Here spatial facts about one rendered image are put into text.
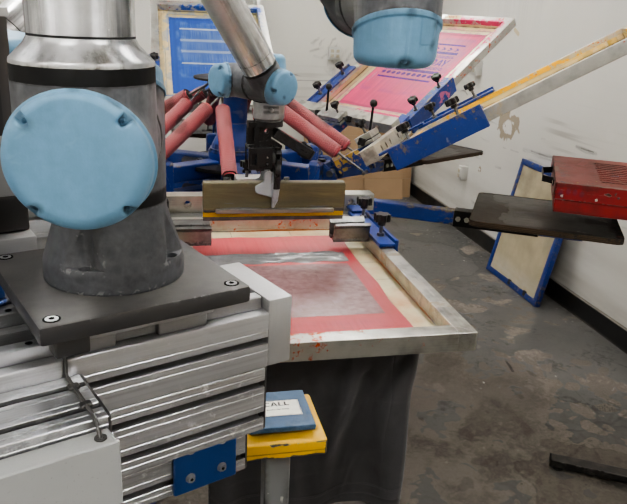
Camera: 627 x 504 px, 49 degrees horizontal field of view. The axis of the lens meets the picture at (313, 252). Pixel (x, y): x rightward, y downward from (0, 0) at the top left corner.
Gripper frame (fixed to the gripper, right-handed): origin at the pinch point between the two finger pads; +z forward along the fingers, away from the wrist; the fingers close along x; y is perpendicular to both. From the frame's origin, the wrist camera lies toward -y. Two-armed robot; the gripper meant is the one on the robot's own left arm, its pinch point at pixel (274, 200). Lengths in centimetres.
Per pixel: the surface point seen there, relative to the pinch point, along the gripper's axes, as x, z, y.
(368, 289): 27.2, 13.6, -17.4
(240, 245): -5.5, 13.6, 7.6
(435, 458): -34, 109, -70
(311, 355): 58, 13, 3
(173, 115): -79, -9, 22
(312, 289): 25.9, 13.6, -4.7
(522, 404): -64, 109, -122
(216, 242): -8.4, 13.7, 13.6
